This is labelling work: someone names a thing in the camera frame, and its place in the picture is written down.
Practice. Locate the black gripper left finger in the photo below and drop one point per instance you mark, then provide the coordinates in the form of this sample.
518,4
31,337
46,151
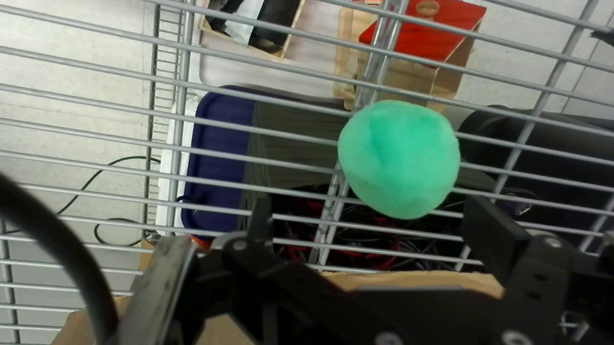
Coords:
156,287

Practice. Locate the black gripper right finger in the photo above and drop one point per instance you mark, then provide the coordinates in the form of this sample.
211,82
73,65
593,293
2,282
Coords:
511,245

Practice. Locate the green round plushie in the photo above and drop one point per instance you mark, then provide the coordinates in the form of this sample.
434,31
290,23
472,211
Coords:
399,159

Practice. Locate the black plastic bin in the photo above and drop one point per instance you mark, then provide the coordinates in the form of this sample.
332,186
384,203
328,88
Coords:
549,155

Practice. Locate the brown cardboard box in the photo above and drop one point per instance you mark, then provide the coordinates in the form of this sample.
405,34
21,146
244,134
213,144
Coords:
409,280

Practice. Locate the dark blue plastic bin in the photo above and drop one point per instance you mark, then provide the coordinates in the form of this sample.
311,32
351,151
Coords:
217,169

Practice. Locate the wooden tray with black items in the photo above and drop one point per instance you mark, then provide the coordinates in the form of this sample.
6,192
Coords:
252,21

